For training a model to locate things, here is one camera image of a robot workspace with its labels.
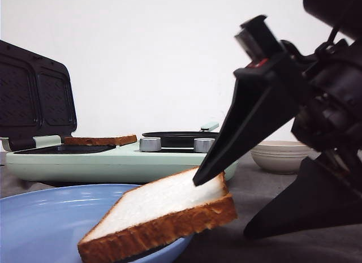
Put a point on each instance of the beige ribbed bowl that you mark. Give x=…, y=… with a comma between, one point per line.
x=280, y=157

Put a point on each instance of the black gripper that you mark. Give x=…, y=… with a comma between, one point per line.
x=267, y=97

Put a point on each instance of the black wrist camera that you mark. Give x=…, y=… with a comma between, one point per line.
x=258, y=41

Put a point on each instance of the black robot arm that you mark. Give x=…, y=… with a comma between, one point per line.
x=344, y=17

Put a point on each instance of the black frying pan green handle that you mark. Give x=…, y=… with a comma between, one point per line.
x=184, y=139

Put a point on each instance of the breakfast maker hinged lid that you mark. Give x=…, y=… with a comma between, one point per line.
x=36, y=98

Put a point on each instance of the toast slice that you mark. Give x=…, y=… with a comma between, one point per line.
x=100, y=141
x=156, y=214

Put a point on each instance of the mint green breakfast maker base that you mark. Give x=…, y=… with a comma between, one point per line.
x=49, y=160

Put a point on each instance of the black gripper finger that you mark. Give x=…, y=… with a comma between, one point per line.
x=316, y=199

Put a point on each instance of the left silver knob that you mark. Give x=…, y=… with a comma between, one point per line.
x=150, y=144

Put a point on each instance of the blue plastic plate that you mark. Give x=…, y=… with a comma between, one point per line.
x=46, y=225

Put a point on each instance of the right silver knob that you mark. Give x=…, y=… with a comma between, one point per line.
x=202, y=145

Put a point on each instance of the silver knob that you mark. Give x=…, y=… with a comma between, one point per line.
x=150, y=144
x=202, y=145

